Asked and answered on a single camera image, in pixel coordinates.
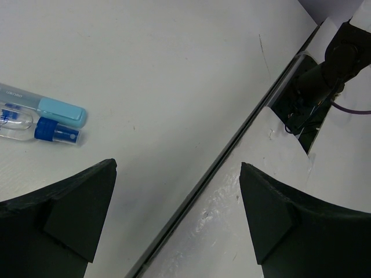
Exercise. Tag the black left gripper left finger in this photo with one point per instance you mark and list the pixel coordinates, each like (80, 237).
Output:
(54, 231)

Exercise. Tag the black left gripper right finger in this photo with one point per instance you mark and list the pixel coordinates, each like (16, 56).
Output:
(297, 235)

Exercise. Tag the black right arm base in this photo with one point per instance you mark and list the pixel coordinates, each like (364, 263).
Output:
(300, 119)

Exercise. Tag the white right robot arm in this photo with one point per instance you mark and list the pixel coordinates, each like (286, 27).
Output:
(347, 54)

